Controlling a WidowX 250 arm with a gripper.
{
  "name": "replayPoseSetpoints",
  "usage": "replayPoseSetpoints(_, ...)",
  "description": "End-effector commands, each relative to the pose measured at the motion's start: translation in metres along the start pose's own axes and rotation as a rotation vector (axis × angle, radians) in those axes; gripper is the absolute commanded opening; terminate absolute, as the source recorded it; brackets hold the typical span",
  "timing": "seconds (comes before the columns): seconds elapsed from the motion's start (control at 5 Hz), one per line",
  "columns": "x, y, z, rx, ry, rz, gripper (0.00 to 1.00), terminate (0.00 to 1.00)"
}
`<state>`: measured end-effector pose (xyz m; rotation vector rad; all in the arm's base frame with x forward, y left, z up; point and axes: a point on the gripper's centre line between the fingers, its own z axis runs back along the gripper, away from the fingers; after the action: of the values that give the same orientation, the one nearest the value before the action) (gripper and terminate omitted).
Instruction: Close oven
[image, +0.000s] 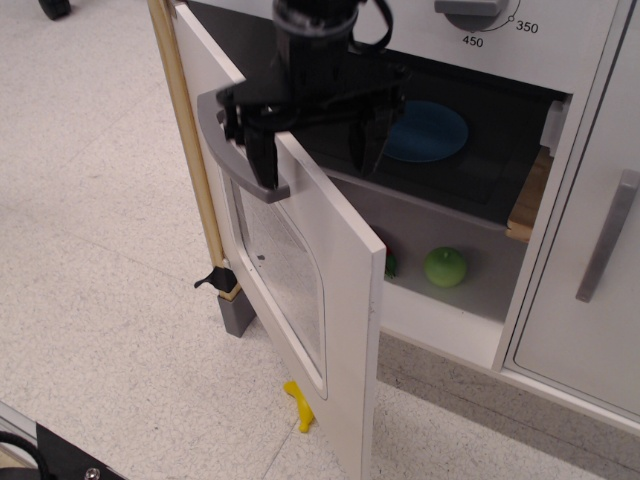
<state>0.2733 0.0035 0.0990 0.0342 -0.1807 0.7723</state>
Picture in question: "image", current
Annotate blue round plate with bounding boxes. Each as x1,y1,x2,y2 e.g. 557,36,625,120
384,101,469,163

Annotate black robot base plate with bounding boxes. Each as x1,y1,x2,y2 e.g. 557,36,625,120
36,423,124,480

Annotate yellow toy banana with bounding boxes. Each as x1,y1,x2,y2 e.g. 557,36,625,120
283,381,315,433

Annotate green toy apple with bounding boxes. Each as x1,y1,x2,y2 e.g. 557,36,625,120
423,247,467,288

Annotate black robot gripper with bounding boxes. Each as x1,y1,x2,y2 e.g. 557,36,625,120
217,1,409,189

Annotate black cable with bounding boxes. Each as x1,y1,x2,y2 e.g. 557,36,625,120
0,431,51,480

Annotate white oven door with window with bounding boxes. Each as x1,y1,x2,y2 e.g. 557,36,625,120
173,5,385,479

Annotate black caster wheel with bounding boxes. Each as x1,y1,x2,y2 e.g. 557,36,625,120
39,0,72,21

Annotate white cupboard door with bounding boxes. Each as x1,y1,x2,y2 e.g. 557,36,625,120
509,7,639,421

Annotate grey oven temperature knob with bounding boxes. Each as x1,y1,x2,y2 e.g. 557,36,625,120
434,0,509,32

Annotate grey cupboard door handle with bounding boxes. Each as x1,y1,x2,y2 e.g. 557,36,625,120
576,169,639,303

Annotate red green toy strawberry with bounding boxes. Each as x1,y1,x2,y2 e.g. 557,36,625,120
385,250,398,279

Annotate black clamp lever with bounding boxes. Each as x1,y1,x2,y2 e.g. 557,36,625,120
194,266,237,293

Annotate wooden kitchen leg post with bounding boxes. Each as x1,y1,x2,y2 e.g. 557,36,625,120
146,0,259,337

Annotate white toy kitchen cabinet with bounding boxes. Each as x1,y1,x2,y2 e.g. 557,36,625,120
169,0,640,436

